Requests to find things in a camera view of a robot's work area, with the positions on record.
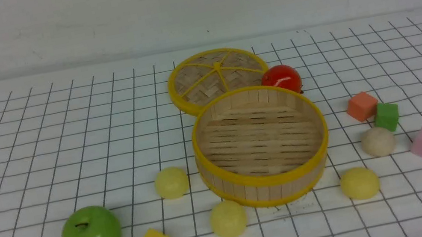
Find green cube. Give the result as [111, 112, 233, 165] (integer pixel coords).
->
[374, 103, 399, 132]

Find beige bun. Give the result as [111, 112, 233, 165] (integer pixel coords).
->
[360, 127, 396, 157]

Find green apple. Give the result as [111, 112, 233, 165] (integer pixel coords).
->
[61, 205, 122, 237]

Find red tomato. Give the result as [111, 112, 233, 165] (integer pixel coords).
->
[261, 65, 304, 94]

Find woven bamboo steamer lid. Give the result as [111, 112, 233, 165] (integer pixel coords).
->
[167, 48, 269, 116]

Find orange cube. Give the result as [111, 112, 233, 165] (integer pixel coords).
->
[346, 92, 378, 122]

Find white grid tablecloth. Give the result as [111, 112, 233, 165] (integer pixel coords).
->
[0, 10, 422, 237]

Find yellow bun front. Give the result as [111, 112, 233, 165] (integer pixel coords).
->
[209, 200, 248, 237]

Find bamboo steamer tray yellow rim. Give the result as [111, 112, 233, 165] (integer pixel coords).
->
[192, 86, 329, 208]

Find yellow bun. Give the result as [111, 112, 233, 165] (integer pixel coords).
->
[154, 166, 189, 200]
[209, 200, 248, 237]
[339, 167, 381, 200]

